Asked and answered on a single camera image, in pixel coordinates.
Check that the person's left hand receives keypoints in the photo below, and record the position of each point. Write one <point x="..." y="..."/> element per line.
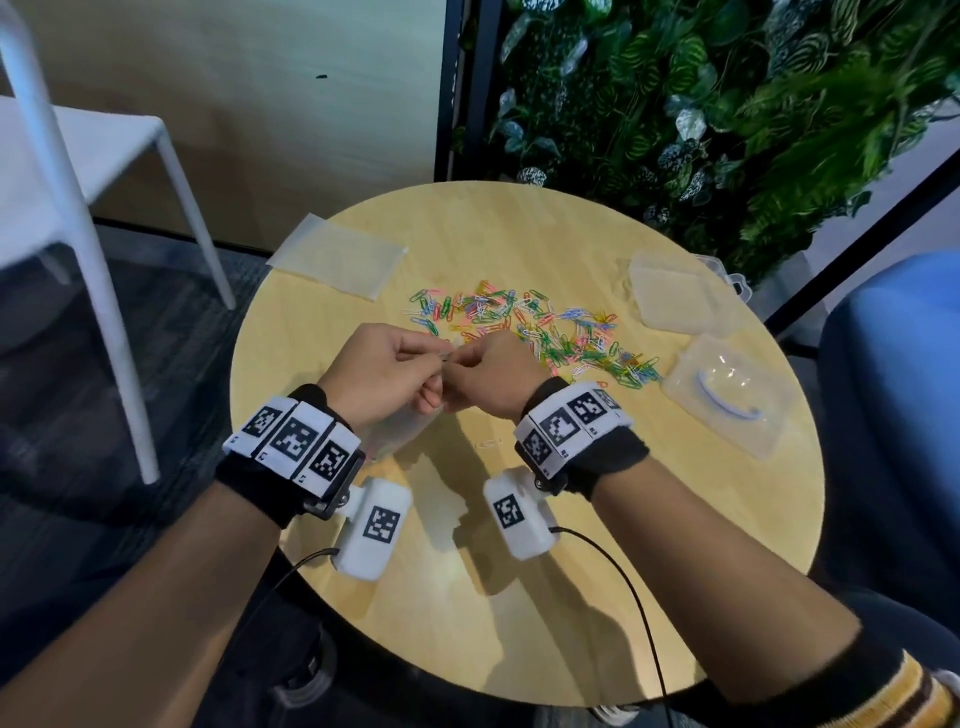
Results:
<point x="375" y="375"/>

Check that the person's right hand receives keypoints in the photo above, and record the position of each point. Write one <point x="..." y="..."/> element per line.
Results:
<point x="495" y="375"/>

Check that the pile of coloured paper clips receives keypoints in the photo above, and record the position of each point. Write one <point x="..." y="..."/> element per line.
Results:
<point x="547" y="337"/>

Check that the stack of plastic bags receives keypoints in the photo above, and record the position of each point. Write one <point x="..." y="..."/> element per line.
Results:
<point x="337" y="255"/>

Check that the person's right forearm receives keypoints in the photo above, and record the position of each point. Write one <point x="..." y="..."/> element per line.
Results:
<point x="720" y="592"/>

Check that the person's left forearm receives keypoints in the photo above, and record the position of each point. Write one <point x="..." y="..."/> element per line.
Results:
<point x="135" y="622"/>

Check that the round wooden table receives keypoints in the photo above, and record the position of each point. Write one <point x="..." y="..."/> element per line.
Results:
<point x="450" y="622"/>

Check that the person's left shoe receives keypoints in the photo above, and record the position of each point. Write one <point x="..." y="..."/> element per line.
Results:
<point x="307" y="679"/>

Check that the person's shoe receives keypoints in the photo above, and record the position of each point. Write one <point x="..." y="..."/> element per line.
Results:
<point x="307" y="679"/>
<point x="611" y="716"/>

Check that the person's right shoe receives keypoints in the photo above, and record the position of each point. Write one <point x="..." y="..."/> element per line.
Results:
<point x="611" y="716"/>

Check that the person's dark trousers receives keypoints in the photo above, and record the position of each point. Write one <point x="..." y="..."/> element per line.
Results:
<point x="225" y="705"/>

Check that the person's right shirt sleeve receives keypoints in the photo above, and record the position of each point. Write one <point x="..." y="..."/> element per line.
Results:
<point x="862" y="690"/>

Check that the black right wristband with markers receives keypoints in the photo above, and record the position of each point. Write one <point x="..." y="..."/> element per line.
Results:
<point x="585" y="442"/>

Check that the black wristband with markers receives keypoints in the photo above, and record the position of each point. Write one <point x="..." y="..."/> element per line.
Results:
<point x="285" y="457"/>
<point x="585" y="442"/>

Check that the black left wristband with markers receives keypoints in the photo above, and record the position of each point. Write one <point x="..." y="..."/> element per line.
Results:
<point x="285" y="457"/>

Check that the clear plastic box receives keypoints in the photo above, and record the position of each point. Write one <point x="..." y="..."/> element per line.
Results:
<point x="675" y="296"/>

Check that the clear plastic lid blue band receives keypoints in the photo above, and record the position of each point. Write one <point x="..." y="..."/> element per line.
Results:
<point x="731" y="397"/>

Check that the white chair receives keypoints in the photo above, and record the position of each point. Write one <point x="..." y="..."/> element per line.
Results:
<point x="37" y="195"/>

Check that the blue armchair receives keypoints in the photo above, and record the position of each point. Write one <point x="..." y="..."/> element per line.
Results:
<point x="900" y="420"/>

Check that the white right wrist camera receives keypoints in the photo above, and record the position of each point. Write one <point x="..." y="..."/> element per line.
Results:
<point x="517" y="517"/>

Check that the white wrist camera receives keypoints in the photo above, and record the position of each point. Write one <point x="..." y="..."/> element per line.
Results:
<point x="375" y="532"/>
<point x="517" y="517"/>

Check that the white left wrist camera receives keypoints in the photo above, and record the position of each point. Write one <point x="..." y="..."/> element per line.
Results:
<point x="375" y="532"/>

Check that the green plant wall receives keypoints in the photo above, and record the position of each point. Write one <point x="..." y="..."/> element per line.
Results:
<point x="712" y="112"/>

